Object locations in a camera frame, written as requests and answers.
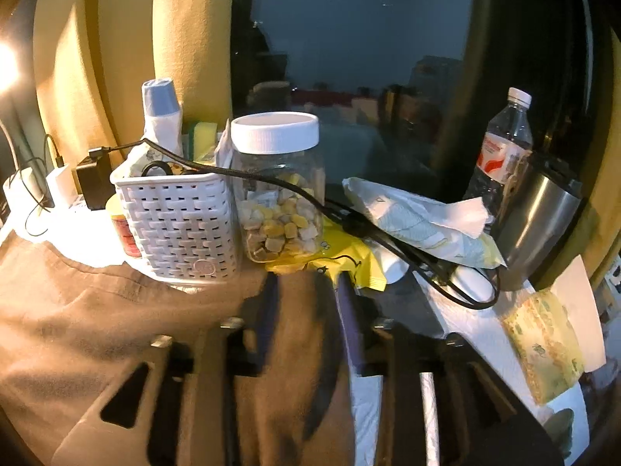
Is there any brown t-shirt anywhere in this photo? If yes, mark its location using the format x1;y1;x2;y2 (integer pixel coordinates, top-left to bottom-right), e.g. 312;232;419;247
1;236;355;465

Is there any yellow snack bag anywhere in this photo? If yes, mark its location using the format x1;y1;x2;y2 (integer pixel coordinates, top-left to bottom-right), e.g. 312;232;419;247
265;218;387;291

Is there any clear jar white lid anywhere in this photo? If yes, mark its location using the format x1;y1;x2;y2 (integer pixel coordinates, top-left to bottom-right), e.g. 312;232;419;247
231;111;325;263

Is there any crumpled tissue pack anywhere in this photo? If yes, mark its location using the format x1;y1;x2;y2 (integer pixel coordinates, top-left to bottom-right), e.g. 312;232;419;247
342;177;505;270

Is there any white woven plastic basket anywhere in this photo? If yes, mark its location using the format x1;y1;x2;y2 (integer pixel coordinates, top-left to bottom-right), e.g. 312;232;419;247
111;165;241;286

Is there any red round tin can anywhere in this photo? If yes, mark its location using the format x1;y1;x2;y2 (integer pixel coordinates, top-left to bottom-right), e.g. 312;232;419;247
105;194;141;258

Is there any yellow tissue box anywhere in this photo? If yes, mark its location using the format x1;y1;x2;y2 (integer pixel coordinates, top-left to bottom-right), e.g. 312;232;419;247
500;256;606;406

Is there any white power strip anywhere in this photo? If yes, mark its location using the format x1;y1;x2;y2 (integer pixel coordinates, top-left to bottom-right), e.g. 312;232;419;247
1;201;126;267

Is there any stainless steel tumbler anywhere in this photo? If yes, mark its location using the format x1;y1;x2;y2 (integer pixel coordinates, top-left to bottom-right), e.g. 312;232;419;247
491;154;582;291

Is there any black power adapter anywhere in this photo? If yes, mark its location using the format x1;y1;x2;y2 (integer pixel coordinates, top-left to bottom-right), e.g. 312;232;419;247
76;154;116;210

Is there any plastic water bottle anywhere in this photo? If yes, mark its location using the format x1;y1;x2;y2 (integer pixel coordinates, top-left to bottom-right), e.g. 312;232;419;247
464;87;533;226

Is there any white charger plug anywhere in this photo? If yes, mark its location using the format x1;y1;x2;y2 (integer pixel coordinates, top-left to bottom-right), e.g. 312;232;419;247
46;165;78;209

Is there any white desk lamp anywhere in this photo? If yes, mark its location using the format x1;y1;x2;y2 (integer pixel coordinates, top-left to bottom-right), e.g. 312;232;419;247
1;42;46;219

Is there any yellow curtain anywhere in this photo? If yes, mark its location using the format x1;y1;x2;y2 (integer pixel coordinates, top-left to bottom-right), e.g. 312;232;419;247
33;0;232;166

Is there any black charger cable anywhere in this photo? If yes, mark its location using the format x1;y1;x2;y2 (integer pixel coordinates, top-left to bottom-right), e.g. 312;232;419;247
88;138;501;311

